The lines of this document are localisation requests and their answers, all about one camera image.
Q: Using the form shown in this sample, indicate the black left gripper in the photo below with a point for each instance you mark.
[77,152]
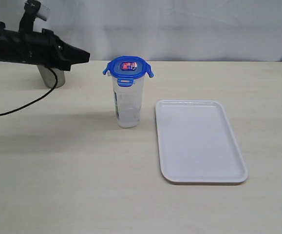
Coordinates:
[48,49]

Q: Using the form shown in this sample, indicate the stainless steel cup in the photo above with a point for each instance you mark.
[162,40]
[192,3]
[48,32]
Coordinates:
[49,78]

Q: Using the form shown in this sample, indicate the blue clip-lock lid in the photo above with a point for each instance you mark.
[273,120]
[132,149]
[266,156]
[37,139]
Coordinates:
[127,69]

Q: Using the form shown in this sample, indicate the clear plastic tall container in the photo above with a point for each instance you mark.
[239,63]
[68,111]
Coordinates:
[128,102]

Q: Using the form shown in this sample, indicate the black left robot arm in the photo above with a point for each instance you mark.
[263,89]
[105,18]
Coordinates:
[12,49]

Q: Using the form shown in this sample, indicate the white backdrop curtain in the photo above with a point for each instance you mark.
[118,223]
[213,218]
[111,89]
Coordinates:
[173,30]

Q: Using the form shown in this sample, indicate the white rectangular tray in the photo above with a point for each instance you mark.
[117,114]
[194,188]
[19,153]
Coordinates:
[196,143]

